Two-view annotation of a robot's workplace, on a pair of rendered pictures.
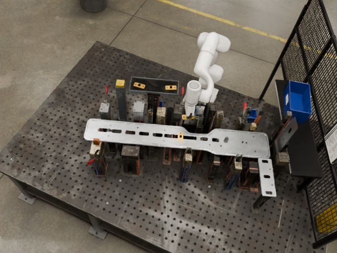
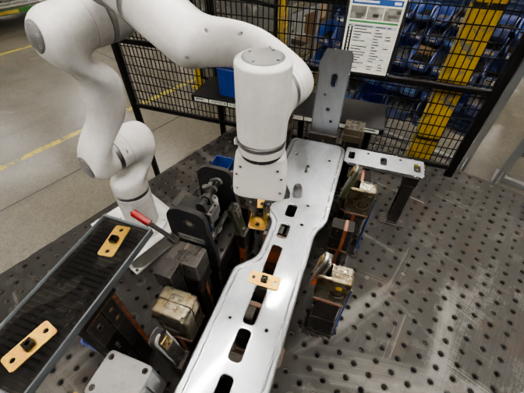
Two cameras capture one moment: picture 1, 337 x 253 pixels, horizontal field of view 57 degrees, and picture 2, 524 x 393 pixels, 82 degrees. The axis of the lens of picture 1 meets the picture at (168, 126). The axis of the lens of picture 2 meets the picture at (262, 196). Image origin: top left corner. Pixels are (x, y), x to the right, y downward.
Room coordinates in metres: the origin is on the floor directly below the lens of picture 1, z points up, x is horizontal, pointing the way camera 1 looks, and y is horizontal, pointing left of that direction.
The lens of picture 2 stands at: (1.10, 0.28, 1.73)
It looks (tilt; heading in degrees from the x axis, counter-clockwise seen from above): 46 degrees down; 292
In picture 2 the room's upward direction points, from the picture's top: straight up
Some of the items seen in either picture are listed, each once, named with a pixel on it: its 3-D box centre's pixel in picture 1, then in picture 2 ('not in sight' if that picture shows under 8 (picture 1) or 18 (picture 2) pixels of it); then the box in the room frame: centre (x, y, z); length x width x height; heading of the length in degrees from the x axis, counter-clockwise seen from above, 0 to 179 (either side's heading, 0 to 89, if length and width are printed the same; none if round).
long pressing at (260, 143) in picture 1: (177, 137); (264, 288); (1.23, -0.08, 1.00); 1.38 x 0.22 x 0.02; 92
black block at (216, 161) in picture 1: (213, 169); (335, 250); (1.08, -0.38, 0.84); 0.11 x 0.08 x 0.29; 2
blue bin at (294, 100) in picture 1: (296, 101); (253, 80); (1.63, -0.98, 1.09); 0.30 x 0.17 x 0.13; 174
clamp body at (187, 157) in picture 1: (185, 166); (326, 302); (1.07, -0.16, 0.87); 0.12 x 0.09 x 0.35; 2
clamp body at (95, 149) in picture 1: (99, 159); not in sight; (1.03, 0.48, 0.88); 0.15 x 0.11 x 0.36; 2
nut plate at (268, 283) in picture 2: (180, 136); (264, 279); (1.24, -0.10, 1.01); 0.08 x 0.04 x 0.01; 3
